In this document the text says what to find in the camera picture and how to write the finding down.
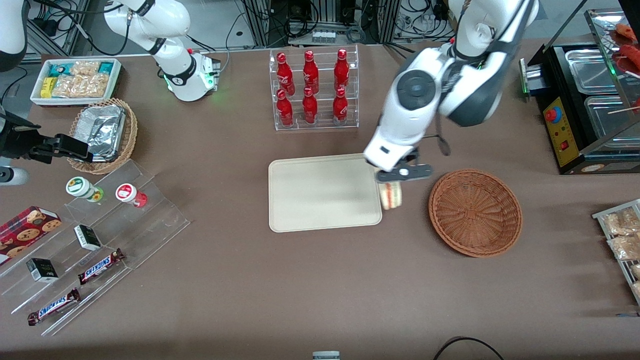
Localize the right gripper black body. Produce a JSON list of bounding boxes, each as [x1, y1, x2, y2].
[[0, 112, 60, 165]]

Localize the triangular white bread sandwich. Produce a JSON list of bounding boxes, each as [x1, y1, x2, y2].
[[378, 180, 404, 211]]

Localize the aluminium foil tray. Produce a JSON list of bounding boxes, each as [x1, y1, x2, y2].
[[74, 104, 127, 163]]

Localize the light wicker basket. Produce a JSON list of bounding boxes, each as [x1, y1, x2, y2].
[[67, 97, 139, 175]]

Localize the brown wicker basket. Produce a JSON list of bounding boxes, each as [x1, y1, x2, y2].
[[428, 169, 523, 259]]

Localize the cream plastic serving tray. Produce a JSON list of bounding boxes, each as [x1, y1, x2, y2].
[[268, 153, 384, 234]]

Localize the tray of packaged snacks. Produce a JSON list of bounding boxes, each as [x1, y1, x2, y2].
[[592, 199, 640, 306]]

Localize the green lid sunflower cup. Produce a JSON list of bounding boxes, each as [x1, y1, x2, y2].
[[65, 176, 105, 203]]

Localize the white plastic snack bin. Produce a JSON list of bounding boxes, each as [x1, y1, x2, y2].
[[30, 57, 124, 107]]

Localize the red cola bottle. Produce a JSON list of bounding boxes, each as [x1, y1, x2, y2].
[[302, 86, 319, 125], [332, 87, 349, 126], [276, 52, 296, 97], [276, 89, 295, 127], [302, 50, 320, 95], [333, 48, 350, 92]]

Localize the red lid strawberry cup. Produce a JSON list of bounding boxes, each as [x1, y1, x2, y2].
[[115, 183, 148, 209]]

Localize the clear acrylic bottle rack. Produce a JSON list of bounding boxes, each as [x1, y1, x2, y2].
[[269, 44, 360, 132]]

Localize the red chocolate chip cookie box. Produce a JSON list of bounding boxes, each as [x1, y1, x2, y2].
[[0, 205, 62, 267]]

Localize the small black carton box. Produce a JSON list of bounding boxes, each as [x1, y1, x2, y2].
[[73, 224, 103, 252], [26, 258, 60, 284]]

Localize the clear acrylic stepped display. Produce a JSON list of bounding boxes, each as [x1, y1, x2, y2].
[[0, 159, 191, 337]]

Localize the Snickers chocolate bar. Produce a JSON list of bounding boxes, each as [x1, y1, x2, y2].
[[27, 287, 82, 327], [77, 248, 126, 286]]

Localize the black food warmer cabinet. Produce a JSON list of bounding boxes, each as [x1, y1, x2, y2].
[[519, 7, 640, 176]]

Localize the steel food pan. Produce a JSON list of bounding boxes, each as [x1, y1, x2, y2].
[[565, 49, 621, 96], [584, 95, 640, 147]]

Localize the red sausage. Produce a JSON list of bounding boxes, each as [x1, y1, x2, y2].
[[615, 22, 640, 42], [612, 44, 640, 77]]

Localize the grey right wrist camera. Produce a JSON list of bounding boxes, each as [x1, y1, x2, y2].
[[0, 167, 29, 187]]

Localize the black cable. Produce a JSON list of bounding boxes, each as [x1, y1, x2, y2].
[[432, 336, 506, 360]]

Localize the aluminium frame rack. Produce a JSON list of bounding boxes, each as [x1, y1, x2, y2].
[[242, 0, 401, 48]]

